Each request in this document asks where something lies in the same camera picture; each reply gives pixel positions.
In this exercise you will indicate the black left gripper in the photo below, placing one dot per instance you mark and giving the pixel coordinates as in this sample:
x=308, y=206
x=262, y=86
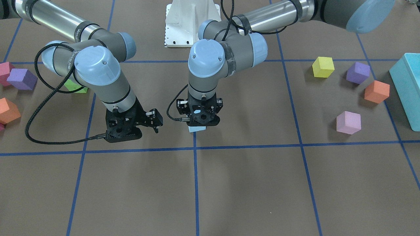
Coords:
x=180, y=105

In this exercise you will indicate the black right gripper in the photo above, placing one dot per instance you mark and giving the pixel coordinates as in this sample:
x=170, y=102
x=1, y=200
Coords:
x=139, y=112

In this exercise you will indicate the light blue block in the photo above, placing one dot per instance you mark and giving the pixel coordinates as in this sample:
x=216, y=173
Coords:
x=196, y=129

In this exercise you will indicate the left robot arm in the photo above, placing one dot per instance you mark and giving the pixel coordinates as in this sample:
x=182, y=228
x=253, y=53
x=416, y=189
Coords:
x=237, y=43

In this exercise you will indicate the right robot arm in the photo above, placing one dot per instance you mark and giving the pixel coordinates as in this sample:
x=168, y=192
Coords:
x=92, y=60

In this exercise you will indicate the green block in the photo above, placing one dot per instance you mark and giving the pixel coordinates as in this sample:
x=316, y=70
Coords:
x=70, y=85

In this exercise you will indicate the yellow block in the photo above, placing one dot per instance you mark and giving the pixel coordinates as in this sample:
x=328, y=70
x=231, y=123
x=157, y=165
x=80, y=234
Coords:
x=323, y=67

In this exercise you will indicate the light pink block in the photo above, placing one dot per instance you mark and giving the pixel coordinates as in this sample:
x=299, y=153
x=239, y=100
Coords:
x=348, y=122

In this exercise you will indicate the magenta block beside orange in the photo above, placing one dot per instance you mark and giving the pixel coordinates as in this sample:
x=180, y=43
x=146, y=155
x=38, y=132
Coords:
x=5, y=69

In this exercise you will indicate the cyan plastic bin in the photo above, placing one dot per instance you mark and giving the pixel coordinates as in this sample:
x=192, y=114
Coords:
x=405, y=74

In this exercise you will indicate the white pedestal column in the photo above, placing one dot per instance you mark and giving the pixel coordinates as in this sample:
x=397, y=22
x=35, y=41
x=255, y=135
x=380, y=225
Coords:
x=183, y=19

